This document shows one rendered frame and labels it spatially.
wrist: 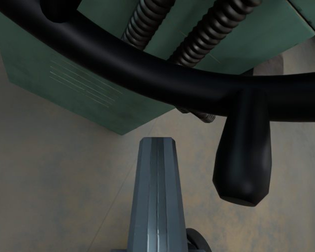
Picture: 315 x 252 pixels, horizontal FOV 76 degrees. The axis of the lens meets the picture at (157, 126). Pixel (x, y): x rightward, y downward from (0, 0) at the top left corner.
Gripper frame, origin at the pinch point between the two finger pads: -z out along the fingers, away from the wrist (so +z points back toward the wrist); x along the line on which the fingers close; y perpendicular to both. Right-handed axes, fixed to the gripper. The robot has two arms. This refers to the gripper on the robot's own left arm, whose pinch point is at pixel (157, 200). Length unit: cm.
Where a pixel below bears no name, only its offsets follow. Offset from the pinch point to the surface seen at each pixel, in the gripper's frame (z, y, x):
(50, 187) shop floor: -35, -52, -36
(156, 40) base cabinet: -30.3, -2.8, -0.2
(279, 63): -32.0, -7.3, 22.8
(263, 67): -28.5, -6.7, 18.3
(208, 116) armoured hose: -20.5, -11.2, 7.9
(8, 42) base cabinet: -44, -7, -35
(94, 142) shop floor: -52, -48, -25
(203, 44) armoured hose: -12.3, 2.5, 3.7
